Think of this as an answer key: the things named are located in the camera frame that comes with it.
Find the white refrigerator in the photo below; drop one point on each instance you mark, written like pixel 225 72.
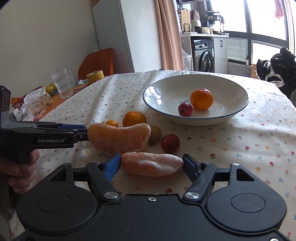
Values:
pixel 130 28

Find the brown kiwi fruit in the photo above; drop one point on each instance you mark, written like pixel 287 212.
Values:
pixel 156 135

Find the pink curtain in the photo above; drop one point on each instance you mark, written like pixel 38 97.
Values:
pixel 169 35

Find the small red fruit in bowl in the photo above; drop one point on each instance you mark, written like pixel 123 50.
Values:
pixel 185 109

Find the grey washing machine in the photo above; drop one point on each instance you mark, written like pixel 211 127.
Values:
pixel 203 55

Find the yellow tape roll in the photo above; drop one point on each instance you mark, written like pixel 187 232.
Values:
pixel 95 76

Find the orange tangerine in bowl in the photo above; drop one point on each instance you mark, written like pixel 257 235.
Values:
pixel 201 99

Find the black clothes pile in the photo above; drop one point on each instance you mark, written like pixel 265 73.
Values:
pixel 280 70

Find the white kitchen counter cabinet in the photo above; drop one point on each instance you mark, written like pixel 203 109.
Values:
pixel 220 49

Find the wooden cutting board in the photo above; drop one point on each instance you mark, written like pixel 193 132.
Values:
pixel 185 20

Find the orange chair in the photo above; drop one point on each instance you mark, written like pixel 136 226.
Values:
pixel 100 60

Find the tissue pack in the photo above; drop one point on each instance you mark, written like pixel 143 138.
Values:
pixel 36 101

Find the black dish rack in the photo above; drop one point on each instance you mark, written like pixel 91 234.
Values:
pixel 216 23

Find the green yellow fruit background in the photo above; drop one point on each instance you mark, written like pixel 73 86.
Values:
pixel 50 89

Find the white bowl blue rim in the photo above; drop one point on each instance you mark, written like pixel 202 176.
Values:
pixel 164 97

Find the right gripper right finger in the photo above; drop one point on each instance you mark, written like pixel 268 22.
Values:
pixel 201 175

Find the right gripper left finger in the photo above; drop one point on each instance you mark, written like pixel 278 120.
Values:
pixel 100 177

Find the floral white tablecloth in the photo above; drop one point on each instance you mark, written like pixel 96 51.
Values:
pixel 261 137

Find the person's left hand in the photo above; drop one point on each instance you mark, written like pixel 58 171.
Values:
pixel 20 176

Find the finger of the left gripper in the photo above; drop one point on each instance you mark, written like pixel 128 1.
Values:
pixel 61 126
pixel 81 137

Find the large orange tangerine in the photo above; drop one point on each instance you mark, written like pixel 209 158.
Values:
pixel 133 118

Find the large peeled pomelo segment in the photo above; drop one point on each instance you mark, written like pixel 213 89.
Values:
pixel 112 140

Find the clear drinking glass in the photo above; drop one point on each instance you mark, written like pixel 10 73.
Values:
pixel 62 82

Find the red snack packaging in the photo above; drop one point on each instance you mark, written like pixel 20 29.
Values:
pixel 17 102

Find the small orange kumquat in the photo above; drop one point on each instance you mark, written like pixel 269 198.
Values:
pixel 112 123

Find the small peeled pomelo segment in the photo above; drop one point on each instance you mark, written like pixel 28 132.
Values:
pixel 150 164

